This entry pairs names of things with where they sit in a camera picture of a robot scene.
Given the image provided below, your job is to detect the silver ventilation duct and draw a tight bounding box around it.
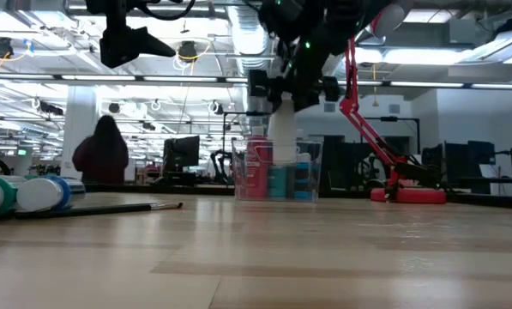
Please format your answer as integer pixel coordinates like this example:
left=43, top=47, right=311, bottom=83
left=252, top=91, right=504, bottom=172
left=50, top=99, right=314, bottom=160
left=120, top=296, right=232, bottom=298
left=226, top=3, right=270, bottom=76

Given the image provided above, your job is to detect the white paint bottle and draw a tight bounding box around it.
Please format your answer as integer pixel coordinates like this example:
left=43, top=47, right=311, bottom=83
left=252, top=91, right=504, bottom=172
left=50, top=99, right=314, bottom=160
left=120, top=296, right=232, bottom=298
left=267, top=92, right=300, bottom=167

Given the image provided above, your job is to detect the red paint bottle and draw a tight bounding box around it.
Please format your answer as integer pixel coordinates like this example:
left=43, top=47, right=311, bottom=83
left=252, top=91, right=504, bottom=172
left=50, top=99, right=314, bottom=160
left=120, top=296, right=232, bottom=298
left=245, top=126, right=270, bottom=199

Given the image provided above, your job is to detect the small blue paint bottle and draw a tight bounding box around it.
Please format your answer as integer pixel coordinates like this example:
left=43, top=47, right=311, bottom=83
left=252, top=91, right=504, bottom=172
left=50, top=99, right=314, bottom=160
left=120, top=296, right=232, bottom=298
left=15, top=174, right=87, bottom=214
left=293, top=152, right=314, bottom=202

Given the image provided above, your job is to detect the red desk lamp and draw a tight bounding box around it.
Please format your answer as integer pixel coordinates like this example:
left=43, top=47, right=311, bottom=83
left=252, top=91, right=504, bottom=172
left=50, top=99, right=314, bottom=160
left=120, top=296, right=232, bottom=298
left=339, top=3, right=449, bottom=205

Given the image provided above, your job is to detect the clear plastic container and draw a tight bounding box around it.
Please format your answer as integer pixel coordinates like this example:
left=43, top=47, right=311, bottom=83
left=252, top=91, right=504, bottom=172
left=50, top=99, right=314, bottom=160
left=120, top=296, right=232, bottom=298
left=232, top=136, right=324, bottom=203

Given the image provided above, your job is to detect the person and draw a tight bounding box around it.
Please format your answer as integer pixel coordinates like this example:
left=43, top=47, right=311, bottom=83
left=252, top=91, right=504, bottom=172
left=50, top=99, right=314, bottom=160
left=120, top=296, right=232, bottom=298
left=71, top=114, right=130, bottom=185

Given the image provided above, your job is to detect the white building pillar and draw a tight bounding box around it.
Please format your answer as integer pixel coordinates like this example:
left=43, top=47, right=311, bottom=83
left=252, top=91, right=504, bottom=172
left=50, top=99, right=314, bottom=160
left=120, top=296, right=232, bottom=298
left=62, top=84, right=101, bottom=169

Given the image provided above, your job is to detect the small green paint bottle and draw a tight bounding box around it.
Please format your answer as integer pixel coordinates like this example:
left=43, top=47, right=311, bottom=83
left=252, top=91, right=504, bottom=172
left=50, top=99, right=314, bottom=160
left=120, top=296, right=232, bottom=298
left=0, top=173, right=27, bottom=219

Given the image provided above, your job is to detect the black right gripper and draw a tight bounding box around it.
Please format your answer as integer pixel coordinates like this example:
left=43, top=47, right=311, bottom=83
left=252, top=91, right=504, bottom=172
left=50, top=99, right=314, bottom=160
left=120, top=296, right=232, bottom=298
left=249, top=70, right=341, bottom=113

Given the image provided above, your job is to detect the thin dark paintbrush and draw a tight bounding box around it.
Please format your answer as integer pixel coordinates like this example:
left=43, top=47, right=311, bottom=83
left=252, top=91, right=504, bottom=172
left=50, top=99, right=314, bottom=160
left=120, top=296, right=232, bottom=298
left=14, top=201, right=184, bottom=221

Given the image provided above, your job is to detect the black computer monitor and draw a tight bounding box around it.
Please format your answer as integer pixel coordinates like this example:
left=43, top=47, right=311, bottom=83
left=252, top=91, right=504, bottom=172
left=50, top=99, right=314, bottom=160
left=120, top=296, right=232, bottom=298
left=162, top=135, right=202, bottom=173
left=467, top=140, right=497, bottom=167

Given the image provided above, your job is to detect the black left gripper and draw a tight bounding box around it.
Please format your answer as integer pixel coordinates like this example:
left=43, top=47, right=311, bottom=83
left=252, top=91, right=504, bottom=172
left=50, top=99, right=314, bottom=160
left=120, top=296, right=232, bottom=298
left=99, top=12, right=178, bottom=69

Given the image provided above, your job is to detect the black ceiling cable reel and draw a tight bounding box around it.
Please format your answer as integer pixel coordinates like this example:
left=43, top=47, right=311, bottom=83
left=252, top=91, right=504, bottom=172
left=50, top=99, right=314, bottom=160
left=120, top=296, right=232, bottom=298
left=0, top=36, right=15, bottom=60
left=177, top=39, right=200, bottom=64

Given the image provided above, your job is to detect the turquoise paint bottle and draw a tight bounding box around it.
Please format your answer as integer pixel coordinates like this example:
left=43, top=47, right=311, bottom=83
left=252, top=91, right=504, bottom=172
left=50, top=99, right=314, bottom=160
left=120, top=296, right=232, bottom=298
left=268, top=165, right=289, bottom=200

